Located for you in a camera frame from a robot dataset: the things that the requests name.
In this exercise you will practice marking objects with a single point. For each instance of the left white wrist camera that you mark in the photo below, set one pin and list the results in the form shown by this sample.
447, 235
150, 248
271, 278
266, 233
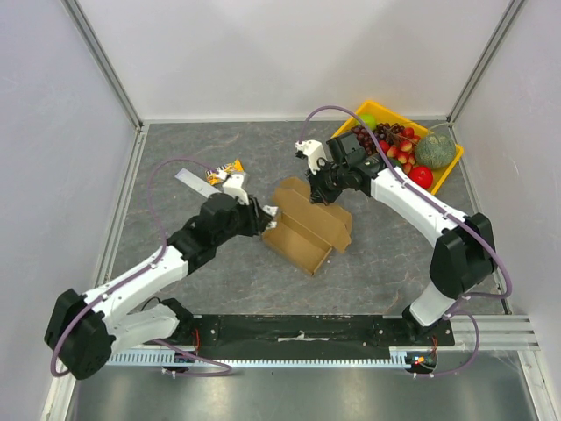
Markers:
234, 186

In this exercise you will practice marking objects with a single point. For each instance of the red strawberry cluster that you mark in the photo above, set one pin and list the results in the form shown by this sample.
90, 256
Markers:
398, 142

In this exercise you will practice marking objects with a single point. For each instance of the light green apple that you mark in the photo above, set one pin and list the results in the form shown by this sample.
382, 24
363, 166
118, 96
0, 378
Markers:
368, 120

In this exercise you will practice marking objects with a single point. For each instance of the brown cardboard box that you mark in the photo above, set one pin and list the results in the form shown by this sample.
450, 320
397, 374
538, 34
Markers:
306, 233

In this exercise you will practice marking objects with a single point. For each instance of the yellow candy packet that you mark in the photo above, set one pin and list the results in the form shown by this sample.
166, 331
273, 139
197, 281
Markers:
218, 175

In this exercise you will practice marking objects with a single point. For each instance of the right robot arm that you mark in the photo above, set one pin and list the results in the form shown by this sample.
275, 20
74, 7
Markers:
462, 245

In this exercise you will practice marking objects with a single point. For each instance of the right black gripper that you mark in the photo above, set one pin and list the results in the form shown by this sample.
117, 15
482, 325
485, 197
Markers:
323, 183

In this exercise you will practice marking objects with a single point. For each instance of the green netted melon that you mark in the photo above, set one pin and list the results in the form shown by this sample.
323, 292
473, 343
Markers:
435, 151

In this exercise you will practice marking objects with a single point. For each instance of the red apple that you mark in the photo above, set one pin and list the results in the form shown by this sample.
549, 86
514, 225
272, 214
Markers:
422, 176

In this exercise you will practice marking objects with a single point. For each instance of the yellow plastic tray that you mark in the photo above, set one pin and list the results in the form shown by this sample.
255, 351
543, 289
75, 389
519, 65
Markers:
384, 115

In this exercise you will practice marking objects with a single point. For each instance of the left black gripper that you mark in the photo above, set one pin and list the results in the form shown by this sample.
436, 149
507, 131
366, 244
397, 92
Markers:
258, 218

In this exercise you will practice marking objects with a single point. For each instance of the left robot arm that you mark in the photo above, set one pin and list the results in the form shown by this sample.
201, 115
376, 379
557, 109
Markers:
86, 330

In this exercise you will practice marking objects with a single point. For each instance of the grey slotted cable duct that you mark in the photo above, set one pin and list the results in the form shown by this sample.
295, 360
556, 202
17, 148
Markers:
163, 357

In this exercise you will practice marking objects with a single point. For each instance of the aluminium frame rail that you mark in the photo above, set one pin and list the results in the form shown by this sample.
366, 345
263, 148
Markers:
496, 331

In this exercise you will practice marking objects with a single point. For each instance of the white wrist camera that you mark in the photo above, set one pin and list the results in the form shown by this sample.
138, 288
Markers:
313, 152
234, 186

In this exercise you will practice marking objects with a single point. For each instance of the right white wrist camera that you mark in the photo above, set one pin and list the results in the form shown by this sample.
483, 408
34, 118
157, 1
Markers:
313, 152

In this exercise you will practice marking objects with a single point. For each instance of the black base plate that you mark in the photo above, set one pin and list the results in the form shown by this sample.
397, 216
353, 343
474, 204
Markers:
209, 330

